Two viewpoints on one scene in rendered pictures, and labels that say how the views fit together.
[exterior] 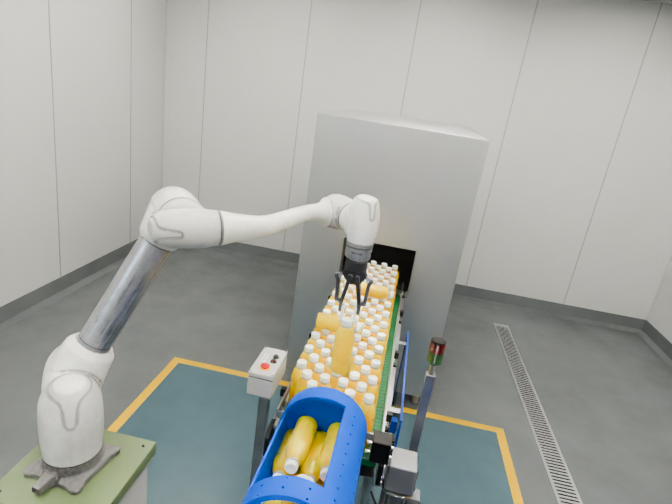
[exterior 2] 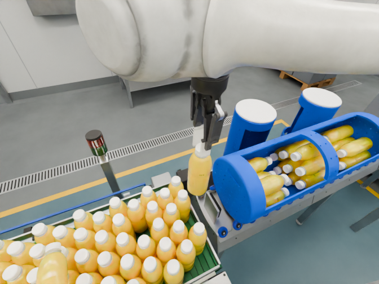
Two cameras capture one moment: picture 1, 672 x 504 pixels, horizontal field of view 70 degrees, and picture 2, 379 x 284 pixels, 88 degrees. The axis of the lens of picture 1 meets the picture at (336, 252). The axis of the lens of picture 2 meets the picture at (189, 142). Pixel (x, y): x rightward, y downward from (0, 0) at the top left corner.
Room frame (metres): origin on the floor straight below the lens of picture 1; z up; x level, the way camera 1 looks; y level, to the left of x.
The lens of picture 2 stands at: (1.75, 0.21, 1.80)
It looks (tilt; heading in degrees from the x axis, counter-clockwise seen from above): 44 degrees down; 235
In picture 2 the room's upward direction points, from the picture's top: 3 degrees clockwise
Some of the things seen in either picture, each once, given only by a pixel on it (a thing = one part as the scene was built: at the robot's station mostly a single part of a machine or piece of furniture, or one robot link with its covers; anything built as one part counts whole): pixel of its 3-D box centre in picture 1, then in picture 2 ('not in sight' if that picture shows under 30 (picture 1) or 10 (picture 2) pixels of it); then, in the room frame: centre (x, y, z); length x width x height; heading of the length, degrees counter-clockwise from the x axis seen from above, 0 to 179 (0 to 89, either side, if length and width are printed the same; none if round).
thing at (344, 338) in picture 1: (343, 346); (199, 171); (1.50, -0.08, 1.30); 0.07 x 0.07 x 0.19
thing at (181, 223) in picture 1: (182, 227); not in sight; (1.24, 0.43, 1.74); 0.18 x 0.14 x 0.13; 119
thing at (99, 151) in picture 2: (435, 356); (98, 147); (1.74, -0.47, 1.18); 0.06 x 0.06 x 0.05
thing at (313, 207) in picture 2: not in sight; (314, 206); (0.38, 0.15, 0.31); 0.06 x 0.06 x 0.63; 82
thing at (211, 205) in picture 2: not in sight; (212, 207); (1.41, -0.06, 0.99); 0.10 x 0.02 x 0.12; 82
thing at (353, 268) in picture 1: (355, 270); (208, 89); (1.51, -0.07, 1.59); 0.08 x 0.07 x 0.09; 82
